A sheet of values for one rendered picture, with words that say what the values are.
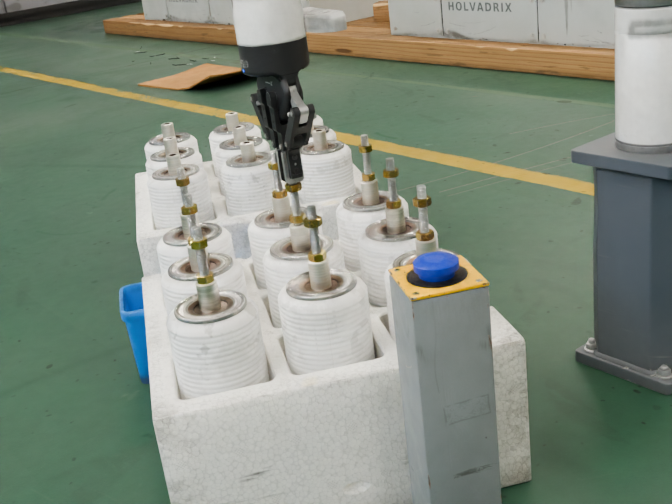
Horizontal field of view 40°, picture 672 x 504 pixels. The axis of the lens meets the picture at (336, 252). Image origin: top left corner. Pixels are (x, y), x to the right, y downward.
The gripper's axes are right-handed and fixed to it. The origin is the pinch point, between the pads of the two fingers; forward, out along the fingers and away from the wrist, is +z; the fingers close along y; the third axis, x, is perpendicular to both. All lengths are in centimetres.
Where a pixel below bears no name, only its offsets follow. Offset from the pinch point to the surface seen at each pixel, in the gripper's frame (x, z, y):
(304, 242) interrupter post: 0.0, 9.2, 1.0
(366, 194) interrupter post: 13.2, 8.9, -7.9
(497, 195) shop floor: 70, 36, -59
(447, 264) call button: 0.2, 2.4, 31.7
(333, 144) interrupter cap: 23.6, 10.1, -38.4
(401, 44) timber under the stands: 138, 29, -213
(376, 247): 7.2, 10.8, 5.0
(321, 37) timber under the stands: 128, 29, -262
